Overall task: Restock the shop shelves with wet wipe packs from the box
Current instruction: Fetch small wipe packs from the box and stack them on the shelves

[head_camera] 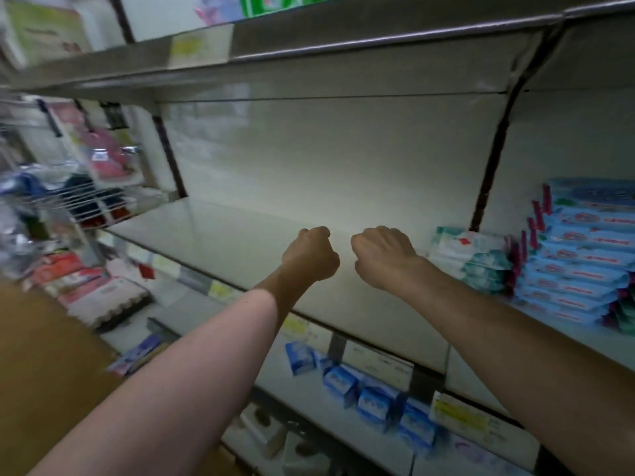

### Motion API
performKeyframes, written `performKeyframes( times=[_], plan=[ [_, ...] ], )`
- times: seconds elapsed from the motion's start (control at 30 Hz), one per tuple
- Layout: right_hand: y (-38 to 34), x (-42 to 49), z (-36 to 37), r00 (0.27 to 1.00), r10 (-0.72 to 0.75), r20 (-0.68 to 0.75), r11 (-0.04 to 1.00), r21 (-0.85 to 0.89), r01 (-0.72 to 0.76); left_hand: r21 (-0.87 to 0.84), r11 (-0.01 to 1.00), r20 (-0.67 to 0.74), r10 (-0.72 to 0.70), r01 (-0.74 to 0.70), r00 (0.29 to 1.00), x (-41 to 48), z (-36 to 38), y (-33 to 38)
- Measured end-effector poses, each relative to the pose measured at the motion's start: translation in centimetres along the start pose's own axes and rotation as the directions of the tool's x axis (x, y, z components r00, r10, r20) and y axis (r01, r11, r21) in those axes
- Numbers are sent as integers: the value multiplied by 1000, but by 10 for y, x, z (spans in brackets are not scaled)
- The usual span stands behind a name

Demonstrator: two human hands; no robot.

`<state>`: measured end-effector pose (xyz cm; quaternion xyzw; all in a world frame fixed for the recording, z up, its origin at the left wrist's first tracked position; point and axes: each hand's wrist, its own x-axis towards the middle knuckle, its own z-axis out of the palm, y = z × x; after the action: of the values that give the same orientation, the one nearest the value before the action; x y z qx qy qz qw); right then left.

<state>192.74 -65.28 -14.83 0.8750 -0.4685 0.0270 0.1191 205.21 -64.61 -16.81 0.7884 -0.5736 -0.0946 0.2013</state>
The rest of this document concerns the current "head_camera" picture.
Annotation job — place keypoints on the stack of pink blue packets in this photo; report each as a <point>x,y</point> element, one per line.
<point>218,7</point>

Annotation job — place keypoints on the stack of blue green packets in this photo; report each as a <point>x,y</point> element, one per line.
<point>625,314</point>

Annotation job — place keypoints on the red mesh bag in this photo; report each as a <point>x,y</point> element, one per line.
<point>55,267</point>

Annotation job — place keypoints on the metal store shelving unit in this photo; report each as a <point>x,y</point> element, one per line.
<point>327,153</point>

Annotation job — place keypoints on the person's left hand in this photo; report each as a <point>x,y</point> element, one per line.
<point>310,258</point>

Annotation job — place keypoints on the person's right forearm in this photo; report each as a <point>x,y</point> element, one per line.
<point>536,352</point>

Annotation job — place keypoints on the person's right hand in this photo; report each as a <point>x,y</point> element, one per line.
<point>385,260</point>

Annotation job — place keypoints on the dark plastic bags bundle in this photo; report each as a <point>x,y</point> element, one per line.
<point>134,354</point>

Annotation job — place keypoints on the stack of blue red packets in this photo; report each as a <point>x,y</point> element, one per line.
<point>580,253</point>

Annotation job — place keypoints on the beige tissue box holder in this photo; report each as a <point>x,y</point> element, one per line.
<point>263,426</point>
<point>303,456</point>

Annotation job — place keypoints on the hanging packaged goods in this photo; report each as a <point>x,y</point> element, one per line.
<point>59,34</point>

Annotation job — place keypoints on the white textured pack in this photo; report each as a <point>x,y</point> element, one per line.
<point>104,302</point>

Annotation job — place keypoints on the blue packaged goods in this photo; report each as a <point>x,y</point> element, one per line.
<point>367,391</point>

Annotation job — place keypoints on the person's left forearm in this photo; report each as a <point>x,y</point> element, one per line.
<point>169,401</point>

